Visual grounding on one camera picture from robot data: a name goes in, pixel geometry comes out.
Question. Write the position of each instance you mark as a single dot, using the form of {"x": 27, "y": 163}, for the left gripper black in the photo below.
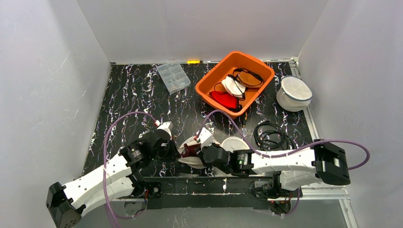
{"x": 171, "y": 148}

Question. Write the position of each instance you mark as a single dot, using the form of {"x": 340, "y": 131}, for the dark maroon bra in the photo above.
{"x": 191, "y": 150}

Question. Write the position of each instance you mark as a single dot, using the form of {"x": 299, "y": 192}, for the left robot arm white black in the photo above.
{"x": 68, "y": 203}

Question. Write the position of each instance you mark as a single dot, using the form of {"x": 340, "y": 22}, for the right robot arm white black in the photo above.
{"x": 319, "y": 162}

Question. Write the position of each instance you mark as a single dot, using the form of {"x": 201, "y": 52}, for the red bra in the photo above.
{"x": 228, "y": 101}

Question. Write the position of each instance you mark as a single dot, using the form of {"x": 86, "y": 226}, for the white bra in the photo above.
{"x": 233, "y": 87}

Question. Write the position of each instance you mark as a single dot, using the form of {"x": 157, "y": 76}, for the grey-trim mesh laundry bag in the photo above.
{"x": 294, "y": 95}

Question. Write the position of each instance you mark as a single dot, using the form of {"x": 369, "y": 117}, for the black yellow screwdriver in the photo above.
{"x": 243, "y": 120}

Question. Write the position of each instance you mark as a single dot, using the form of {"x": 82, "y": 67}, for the clear plastic compartment box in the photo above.
{"x": 173, "y": 77}

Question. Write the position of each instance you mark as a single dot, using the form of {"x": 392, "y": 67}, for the yellow marker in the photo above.
{"x": 194, "y": 62}

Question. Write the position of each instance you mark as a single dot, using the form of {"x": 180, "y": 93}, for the orange plastic bin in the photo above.
{"x": 246, "y": 69}

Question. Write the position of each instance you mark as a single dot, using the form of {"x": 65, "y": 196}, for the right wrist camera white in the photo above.
{"x": 204, "y": 137}

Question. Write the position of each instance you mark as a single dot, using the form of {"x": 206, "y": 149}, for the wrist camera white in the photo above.
{"x": 165, "y": 128}
{"x": 204, "y": 137}

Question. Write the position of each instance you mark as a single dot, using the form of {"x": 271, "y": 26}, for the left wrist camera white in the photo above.
{"x": 165, "y": 128}

